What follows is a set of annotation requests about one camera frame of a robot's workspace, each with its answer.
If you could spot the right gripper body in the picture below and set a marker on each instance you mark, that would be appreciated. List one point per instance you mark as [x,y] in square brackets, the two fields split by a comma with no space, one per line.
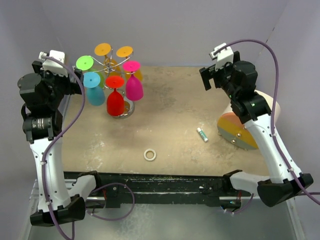
[221,77]

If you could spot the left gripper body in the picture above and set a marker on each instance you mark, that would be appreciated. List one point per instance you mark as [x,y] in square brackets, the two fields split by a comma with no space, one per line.
[60,82]

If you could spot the green plastic wine glass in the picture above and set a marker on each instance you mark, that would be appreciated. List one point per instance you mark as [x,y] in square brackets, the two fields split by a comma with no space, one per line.
[86,63]

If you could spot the blue plastic wine glass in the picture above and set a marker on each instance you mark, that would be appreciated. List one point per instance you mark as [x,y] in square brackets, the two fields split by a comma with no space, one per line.
[94,93]

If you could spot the orange wine glass front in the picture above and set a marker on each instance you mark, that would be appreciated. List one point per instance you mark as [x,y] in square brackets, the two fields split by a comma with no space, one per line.
[109,64]

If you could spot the orange wine glass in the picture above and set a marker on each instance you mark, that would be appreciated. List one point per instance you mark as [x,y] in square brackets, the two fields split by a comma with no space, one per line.
[109,64]
[127,60]

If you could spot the red plastic wine glass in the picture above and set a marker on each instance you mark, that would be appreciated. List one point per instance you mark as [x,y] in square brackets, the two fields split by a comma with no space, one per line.
[115,104]

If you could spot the pink plastic wine glass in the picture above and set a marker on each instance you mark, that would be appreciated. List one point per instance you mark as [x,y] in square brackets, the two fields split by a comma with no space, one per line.
[133,88]

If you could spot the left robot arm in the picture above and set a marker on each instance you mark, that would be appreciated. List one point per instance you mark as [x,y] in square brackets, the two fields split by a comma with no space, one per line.
[42,92]

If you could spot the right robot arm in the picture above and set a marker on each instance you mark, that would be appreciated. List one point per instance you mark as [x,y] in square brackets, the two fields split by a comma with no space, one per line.
[238,80]

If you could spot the white green lip balm tube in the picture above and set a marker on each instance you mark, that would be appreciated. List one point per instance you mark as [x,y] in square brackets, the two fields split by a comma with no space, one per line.
[202,134]

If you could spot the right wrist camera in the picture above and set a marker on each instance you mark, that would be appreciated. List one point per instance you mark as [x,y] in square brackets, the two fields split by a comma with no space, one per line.
[222,55]

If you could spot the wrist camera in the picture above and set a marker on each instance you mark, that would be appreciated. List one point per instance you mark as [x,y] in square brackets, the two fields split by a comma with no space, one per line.
[222,55]
[52,66]

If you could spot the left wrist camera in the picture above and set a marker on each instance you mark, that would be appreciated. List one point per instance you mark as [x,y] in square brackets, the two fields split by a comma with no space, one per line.
[52,66]

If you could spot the chrome wire wine glass rack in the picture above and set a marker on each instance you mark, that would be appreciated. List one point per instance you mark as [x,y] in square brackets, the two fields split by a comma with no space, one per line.
[128,104]

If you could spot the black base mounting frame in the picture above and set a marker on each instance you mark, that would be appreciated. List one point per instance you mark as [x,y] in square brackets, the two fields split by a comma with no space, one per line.
[161,189]

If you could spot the aluminium rail frame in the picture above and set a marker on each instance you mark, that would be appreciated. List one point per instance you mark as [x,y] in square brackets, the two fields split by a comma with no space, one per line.
[161,137]

